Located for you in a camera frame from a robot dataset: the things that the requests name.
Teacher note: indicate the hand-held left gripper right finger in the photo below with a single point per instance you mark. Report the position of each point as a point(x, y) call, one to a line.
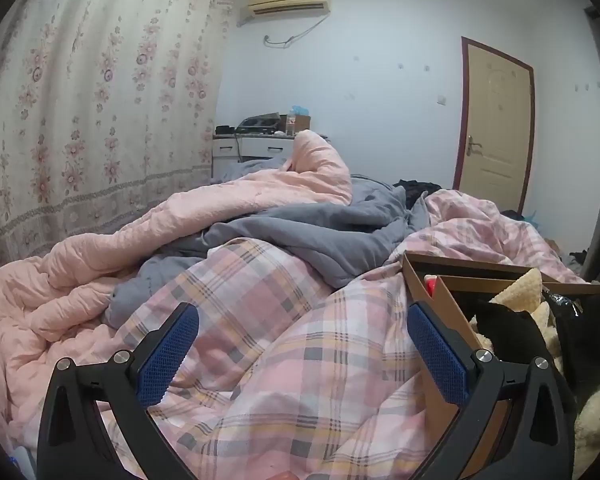
point(437, 355)

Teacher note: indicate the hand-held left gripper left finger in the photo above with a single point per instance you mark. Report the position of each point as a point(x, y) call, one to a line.
point(167, 355)

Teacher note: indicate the black cloth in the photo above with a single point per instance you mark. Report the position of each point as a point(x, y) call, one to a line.
point(510, 340)

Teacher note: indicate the brown cardboard box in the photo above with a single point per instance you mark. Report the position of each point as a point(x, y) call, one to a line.
point(475, 287)

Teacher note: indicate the red packet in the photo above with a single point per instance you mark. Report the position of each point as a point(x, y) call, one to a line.
point(432, 286)

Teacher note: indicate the cream fleece cloth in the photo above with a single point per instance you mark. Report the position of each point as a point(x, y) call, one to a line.
point(522, 292)

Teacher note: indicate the pink quilt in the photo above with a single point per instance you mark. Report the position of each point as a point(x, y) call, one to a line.
point(80, 285)

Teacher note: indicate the pink plaid duvet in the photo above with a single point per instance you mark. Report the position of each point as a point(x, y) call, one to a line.
point(305, 360)

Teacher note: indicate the black yellow shiny packet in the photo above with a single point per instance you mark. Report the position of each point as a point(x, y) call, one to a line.
point(562, 299)

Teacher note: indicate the dark cloth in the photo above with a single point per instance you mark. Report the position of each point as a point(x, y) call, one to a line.
point(592, 340)

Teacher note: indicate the black clothes pile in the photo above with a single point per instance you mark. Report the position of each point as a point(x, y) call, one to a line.
point(415, 191)

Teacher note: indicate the grey blanket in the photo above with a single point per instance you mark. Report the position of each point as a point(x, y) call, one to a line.
point(320, 230)

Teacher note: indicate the white desk with drawers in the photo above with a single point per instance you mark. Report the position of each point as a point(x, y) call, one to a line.
point(265, 152)

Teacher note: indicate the small black box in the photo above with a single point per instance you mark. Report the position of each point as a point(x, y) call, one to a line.
point(225, 130)

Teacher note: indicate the black device on desk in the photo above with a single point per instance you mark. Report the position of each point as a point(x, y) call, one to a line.
point(257, 125)

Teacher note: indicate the floral curtain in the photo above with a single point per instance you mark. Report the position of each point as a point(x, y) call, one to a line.
point(80, 110)

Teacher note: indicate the clear plastic bottle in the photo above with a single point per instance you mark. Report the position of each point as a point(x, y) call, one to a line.
point(291, 125)

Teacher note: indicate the small cardboard box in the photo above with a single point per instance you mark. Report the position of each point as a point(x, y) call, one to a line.
point(302, 124)

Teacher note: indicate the light blue plastic bag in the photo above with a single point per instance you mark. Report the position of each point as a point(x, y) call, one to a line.
point(300, 110)

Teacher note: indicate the beige air conditioner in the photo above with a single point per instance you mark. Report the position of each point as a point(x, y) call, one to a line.
point(287, 1)

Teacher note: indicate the beige door with brown frame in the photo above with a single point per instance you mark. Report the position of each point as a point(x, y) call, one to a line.
point(495, 125)

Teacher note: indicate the white wall switch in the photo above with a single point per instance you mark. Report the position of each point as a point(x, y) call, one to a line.
point(442, 100)

